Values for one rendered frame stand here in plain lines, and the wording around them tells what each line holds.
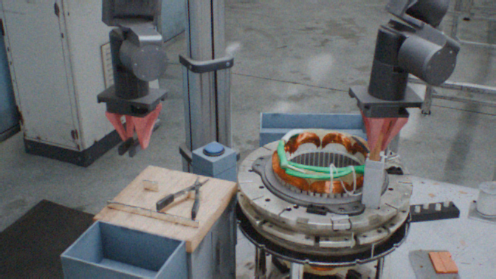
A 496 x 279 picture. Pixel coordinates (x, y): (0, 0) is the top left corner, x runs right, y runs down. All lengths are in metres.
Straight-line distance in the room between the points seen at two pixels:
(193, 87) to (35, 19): 1.90
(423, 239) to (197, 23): 0.75
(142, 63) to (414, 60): 0.39
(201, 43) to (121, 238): 0.55
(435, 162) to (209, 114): 2.24
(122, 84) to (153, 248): 0.28
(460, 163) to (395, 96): 2.67
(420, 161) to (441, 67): 2.69
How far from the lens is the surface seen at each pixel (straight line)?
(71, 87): 3.28
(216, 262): 1.18
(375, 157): 1.01
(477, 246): 1.57
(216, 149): 1.33
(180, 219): 1.05
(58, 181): 3.39
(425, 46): 0.88
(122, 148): 1.04
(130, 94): 1.00
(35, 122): 3.56
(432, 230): 1.59
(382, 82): 0.94
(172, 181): 1.18
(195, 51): 1.45
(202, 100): 1.48
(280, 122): 1.46
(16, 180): 3.47
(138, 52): 0.91
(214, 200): 1.11
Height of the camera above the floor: 1.67
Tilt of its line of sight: 27 degrees down
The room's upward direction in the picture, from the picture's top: straight up
